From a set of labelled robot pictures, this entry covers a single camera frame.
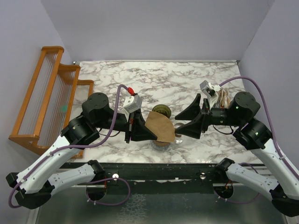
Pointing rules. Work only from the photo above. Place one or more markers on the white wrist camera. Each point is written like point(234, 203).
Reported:
point(132, 103)
point(211, 91)

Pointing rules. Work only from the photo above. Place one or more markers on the orange wooden rack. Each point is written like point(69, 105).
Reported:
point(48, 102)

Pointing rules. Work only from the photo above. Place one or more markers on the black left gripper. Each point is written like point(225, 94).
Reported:
point(136, 129)

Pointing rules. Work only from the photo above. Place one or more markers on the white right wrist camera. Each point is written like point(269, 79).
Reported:
point(211, 91)

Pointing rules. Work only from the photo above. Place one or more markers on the clear glass dripper cone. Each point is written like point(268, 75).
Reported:
point(178, 137)

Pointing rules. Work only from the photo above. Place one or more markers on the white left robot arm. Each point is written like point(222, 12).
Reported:
point(34, 186)

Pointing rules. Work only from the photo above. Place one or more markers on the brown wooden dripper collar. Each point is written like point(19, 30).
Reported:
point(160, 143)

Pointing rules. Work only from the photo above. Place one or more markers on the dark green glass dripper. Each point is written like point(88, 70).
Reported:
point(162, 109)

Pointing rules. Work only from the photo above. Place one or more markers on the orange coffee filter box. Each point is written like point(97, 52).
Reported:
point(224, 98)

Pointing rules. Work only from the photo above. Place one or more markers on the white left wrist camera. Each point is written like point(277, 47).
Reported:
point(132, 103)

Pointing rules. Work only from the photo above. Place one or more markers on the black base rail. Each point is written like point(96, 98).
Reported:
point(160, 178)

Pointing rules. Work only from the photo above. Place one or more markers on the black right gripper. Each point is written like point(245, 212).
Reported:
point(200, 119)

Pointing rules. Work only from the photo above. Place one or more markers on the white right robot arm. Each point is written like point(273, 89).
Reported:
point(283, 189)

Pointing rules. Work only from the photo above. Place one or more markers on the clear glass carafe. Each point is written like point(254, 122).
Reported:
point(160, 148)

